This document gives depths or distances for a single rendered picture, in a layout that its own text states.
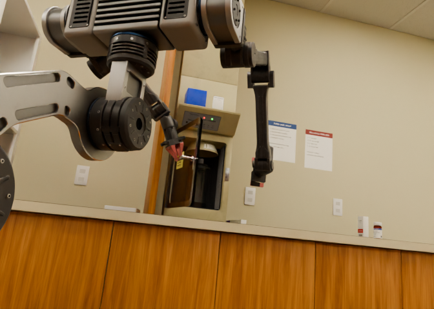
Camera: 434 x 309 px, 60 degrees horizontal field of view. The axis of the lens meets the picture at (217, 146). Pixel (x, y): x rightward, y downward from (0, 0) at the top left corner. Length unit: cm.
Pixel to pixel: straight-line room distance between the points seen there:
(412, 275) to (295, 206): 83
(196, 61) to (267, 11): 100
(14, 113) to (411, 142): 279
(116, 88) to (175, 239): 81
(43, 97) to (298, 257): 128
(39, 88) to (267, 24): 222
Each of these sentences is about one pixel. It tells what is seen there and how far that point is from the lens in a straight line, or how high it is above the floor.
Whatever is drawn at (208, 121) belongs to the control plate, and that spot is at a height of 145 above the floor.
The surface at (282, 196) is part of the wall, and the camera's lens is 252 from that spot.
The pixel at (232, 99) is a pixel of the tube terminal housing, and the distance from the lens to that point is 208.
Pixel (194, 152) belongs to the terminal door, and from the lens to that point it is 165.
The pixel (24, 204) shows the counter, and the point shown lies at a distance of 161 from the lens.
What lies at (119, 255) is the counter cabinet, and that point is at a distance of 160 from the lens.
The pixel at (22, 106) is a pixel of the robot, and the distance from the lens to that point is 85.
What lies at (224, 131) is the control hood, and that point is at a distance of 197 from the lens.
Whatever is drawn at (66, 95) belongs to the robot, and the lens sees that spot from 95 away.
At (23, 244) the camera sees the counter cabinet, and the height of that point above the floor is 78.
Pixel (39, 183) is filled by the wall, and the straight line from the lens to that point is 236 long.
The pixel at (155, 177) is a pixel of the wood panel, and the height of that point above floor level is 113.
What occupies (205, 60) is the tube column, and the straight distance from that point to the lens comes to 213.
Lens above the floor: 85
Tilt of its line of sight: 14 degrees up
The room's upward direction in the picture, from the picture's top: 5 degrees clockwise
